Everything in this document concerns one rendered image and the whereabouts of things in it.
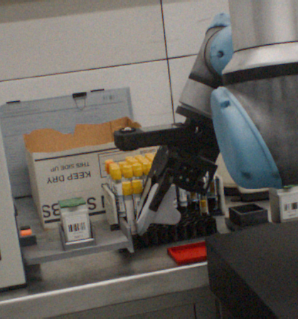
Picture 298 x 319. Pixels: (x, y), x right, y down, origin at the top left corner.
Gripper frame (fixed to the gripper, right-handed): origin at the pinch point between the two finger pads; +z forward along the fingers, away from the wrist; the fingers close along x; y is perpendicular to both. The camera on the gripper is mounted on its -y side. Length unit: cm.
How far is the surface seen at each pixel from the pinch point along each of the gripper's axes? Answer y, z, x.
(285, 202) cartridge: 22.6, -12.0, 1.6
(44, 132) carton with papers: -12, -4, 53
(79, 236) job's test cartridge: -8.8, 4.1, -2.4
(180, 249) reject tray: 7.7, 1.0, -1.1
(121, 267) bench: -1.0, 6.3, -3.6
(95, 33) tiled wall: -9, -28, 59
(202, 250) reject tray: 10.3, -0.4, -3.6
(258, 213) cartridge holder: 18.7, -8.8, 1.1
